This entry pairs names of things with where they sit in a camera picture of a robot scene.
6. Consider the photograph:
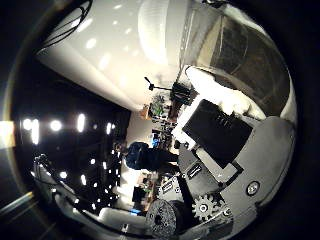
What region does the thin black hanging cable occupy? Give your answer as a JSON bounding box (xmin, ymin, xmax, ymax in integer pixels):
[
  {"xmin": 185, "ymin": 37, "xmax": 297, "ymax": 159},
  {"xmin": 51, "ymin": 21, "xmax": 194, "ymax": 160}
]
[{"xmin": 41, "ymin": 0, "xmax": 94, "ymax": 49}]

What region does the person in dark blue top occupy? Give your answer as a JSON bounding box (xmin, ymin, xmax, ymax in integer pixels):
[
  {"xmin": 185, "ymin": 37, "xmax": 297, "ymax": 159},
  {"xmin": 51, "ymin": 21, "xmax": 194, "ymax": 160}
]
[{"xmin": 114, "ymin": 140, "xmax": 181, "ymax": 174}]

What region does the clear bottle with white cap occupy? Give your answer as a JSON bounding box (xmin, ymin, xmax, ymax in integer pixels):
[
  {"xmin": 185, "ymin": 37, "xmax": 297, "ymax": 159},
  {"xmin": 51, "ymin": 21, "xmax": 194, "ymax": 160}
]
[{"xmin": 137, "ymin": 0, "xmax": 292, "ymax": 117}]

